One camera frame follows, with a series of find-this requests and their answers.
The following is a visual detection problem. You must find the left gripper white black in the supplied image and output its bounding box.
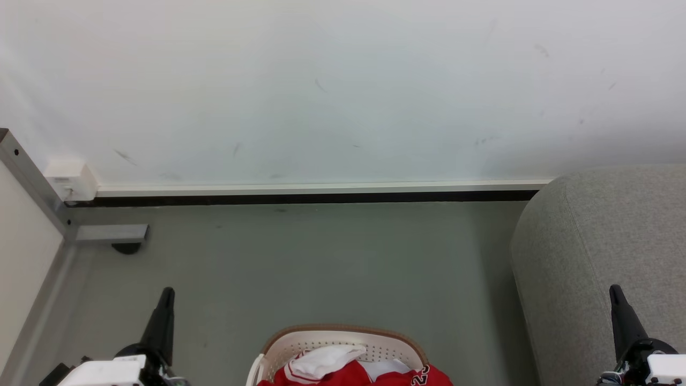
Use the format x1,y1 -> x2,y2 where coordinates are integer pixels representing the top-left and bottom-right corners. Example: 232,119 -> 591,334
56,287 -> 189,386

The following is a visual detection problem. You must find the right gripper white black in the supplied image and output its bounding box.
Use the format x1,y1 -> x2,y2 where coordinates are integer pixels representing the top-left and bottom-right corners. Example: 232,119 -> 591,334
598,284 -> 686,386

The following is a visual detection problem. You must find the red and white jersey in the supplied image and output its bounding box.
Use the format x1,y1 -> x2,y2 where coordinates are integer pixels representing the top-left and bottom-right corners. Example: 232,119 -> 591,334
257,345 -> 453,386

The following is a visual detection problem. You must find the grey fabric sofa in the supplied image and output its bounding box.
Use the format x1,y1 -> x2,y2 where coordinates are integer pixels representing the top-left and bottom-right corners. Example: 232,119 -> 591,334
510,164 -> 686,386

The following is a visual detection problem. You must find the grey metal foot bar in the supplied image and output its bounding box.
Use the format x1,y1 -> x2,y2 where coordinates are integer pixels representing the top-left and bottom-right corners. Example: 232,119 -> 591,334
75,224 -> 150,245

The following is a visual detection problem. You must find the white perforated laundry basket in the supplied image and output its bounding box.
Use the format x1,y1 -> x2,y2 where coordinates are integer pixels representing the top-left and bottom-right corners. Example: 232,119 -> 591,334
247,323 -> 429,386

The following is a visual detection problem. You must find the white baseboard trim strip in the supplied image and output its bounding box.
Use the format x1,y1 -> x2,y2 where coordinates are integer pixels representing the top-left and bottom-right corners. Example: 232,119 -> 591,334
95,180 -> 554,207

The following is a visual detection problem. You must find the beige panel with metal frame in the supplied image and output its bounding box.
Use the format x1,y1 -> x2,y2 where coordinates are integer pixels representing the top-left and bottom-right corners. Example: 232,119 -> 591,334
0,128 -> 79,386

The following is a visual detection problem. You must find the white wall cable box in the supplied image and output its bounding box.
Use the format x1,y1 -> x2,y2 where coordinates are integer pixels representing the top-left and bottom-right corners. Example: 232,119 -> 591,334
44,159 -> 100,202

